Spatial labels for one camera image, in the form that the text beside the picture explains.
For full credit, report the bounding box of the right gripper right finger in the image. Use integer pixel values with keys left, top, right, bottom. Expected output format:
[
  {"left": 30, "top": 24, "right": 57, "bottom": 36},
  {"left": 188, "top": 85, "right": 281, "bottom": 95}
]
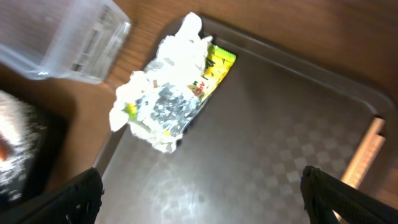
[{"left": 300, "top": 166, "right": 397, "bottom": 224}]

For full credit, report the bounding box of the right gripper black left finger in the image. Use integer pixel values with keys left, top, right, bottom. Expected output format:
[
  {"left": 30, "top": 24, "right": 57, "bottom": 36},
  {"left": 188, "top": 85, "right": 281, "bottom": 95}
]
[{"left": 1, "top": 167, "right": 103, "bottom": 224}]

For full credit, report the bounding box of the silver green snack wrapper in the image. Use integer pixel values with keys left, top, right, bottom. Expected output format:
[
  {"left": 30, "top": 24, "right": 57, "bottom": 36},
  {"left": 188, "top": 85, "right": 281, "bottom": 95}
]
[{"left": 123, "top": 45, "right": 236, "bottom": 153}]

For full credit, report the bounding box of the white wrapper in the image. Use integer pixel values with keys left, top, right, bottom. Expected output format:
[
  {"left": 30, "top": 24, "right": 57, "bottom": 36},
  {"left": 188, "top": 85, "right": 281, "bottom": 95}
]
[{"left": 108, "top": 11, "right": 214, "bottom": 154}]

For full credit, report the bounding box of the black plastic tray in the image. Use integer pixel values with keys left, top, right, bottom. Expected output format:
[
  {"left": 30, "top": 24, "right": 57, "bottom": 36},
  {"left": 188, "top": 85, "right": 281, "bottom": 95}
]
[{"left": 1, "top": 90, "right": 68, "bottom": 210}]

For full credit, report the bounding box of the dark brown serving tray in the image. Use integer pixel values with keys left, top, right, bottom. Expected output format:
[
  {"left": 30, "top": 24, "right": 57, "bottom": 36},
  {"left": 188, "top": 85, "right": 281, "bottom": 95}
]
[{"left": 96, "top": 17, "right": 397, "bottom": 223}]

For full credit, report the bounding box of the clear plastic bin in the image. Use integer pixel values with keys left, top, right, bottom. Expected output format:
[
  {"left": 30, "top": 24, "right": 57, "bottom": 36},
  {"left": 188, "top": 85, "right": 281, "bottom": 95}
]
[{"left": 1, "top": 0, "right": 131, "bottom": 84}]

